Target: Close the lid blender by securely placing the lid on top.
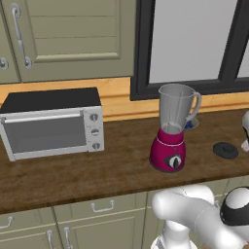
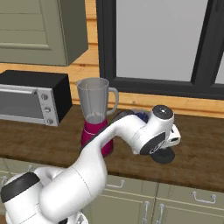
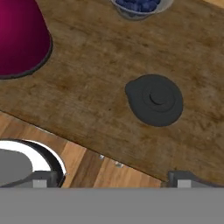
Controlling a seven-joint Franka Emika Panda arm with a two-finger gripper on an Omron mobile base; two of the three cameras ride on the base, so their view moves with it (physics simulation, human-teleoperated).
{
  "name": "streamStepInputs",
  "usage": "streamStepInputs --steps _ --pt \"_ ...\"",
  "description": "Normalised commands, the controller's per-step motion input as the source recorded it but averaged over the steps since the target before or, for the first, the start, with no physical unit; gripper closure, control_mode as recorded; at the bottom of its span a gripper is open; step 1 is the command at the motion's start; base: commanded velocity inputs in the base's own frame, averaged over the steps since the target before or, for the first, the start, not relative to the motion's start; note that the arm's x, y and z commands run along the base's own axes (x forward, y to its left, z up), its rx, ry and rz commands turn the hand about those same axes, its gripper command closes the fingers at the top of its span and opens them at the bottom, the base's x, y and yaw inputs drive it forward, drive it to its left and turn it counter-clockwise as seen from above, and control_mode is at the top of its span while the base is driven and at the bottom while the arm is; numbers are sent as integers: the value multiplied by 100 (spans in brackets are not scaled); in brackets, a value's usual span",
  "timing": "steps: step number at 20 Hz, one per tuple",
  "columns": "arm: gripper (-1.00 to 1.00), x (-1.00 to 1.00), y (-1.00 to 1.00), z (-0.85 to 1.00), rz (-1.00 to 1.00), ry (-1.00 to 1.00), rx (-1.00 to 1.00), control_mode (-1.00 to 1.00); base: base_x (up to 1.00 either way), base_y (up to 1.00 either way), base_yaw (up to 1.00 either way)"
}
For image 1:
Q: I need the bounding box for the black framed window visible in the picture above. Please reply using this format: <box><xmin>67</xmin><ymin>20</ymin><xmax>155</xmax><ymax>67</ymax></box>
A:
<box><xmin>129</xmin><ymin>0</ymin><xmax>249</xmax><ymax>102</ymax></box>

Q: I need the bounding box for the magenta blender with clear jug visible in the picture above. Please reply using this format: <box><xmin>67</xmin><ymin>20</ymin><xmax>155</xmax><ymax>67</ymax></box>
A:
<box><xmin>148</xmin><ymin>83</ymin><xmax>203</xmax><ymax>174</ymax></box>

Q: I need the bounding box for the long silver cupboard handle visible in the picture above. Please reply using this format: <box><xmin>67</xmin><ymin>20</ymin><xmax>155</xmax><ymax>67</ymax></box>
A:
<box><xmin>10</xmin><ymin>2</ymin><xmax>33</xmax><ymax>70</ymax></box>

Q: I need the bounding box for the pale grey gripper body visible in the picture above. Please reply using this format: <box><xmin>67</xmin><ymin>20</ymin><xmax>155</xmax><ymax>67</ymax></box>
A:
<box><xmin>240</xmin><ymin>138</ymin><xmax>249</xmax><ymax>154</ymax></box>

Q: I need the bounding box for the olive base cupboard door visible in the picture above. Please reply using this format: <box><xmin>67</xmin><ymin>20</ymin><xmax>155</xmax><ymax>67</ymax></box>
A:
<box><xmin>56</xmin><ymin>208</ymin><xmax>147</xmax><ymax>249</ymax></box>
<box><xmin>0</xmin><ymin>231</ymin><xmax>63</xmax><ymax>249</ymax></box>
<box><xmin>141</xmin><ymin>190</ymin><xmax>167</xmax><ymax>249</ymax></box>

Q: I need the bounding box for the silver base cupboard handle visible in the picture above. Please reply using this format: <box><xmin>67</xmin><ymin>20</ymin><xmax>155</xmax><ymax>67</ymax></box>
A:
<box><xmin>46</xmin><ymin>230</ymin><xmax>55</xmax><ymax>249</ymax></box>
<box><xmin>63</xmin><ymin>226</ymin><xmax>74</xmax><ymax>249</ymax></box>

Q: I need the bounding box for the olive wall cupboard door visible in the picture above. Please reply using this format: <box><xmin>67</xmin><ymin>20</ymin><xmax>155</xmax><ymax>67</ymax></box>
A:
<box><xmin>0</xmin><ymin>12</ymin><xmax>21</xmax><ymax>85</ymax></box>
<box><xmin>0</xmin><ymin>0</ymin><xmax>137</xmax><ymax>84</ymax></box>

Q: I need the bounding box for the silver toaster oven black top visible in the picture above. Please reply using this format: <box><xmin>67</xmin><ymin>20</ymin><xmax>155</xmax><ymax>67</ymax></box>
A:
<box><xmin>0</xmin><ymin>86</ymin><xmax>106</xmax><ymax>162</ymax></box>

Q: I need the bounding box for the small blue and white object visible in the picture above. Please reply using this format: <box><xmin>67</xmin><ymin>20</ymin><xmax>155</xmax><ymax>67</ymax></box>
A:
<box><xmin>184</xmin><ymin>117</ymin><xmax>199</xmax><ymax>131</ymax></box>

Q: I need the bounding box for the black round blender lid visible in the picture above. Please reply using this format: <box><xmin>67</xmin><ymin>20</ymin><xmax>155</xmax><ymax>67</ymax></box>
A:
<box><xmin>212</xmin><ymin>141</ymin><xmax>240</xmax><ymax>160</ymax></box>

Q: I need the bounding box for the olive drawer front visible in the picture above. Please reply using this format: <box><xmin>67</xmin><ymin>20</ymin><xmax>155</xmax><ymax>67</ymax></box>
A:
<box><xmin>207</xmin><ymin>176</ymin><xmax>249</xmax><ymax>204</ymax></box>
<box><xmin>0</xmin><ymin>207</ymin><xmax>56</xmax><ymax>239</ymax></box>
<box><xmin>53</xmin><ymin>191</ymin><xmax>149</xmax><ymax>226</ymax></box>

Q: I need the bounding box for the silver drawer handle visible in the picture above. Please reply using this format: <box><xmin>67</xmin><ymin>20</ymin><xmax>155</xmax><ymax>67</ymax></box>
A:
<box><xmin>89</xmin><ymin>199</ymin><xmax>116</xmax><ymax>214</ymax></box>
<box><xmin>0</xmin><ymin>215</ymin><xmax>15</xmax><ymax>231</ymax></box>

